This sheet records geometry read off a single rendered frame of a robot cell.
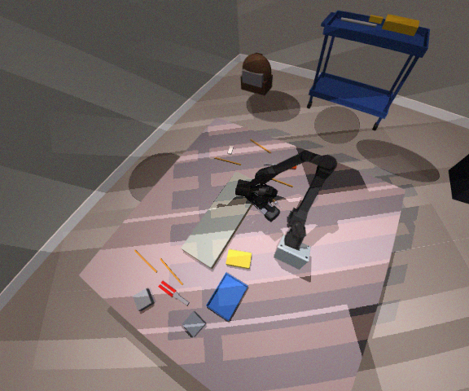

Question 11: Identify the yellow block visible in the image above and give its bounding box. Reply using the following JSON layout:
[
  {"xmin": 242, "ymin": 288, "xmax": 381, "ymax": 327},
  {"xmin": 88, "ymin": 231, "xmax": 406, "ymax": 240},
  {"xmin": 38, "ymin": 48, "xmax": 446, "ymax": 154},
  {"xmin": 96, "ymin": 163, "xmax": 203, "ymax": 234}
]
[{"xmin": 226, "ymin": 250, "xmax": 252, "ymax": 269}]

